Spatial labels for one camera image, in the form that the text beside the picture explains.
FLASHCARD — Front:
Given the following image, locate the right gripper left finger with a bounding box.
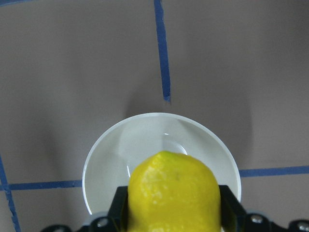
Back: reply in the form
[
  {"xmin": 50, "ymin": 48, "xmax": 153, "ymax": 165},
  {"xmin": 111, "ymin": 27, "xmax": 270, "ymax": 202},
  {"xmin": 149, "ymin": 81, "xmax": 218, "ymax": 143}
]
[{"xmin": 108, "ymin": 186, "xmax": 128, "ymax": 232}]

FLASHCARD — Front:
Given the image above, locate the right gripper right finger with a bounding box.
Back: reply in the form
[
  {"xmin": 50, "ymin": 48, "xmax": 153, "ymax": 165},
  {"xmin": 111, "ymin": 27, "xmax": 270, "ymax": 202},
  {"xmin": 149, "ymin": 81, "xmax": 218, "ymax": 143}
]
[{"xmin": 219, "ymin": 185, "xmax": 246, "ymax": 232}]

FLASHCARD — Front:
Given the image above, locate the yellow lemon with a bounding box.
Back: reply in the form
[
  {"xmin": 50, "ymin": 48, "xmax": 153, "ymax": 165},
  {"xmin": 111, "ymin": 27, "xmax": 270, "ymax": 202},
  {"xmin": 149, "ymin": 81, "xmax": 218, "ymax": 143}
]
[{"xmin": 127, "ymin": 151, "xmax": 222, "ymax": 232}]

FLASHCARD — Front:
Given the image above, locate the white bowl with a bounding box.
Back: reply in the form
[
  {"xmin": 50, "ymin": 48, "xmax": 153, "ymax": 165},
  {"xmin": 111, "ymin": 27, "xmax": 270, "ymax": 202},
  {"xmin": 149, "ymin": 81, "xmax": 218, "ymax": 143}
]
[{"xmin": 82, "ymin": 113, "xmax": 241, "ymax": 214}]

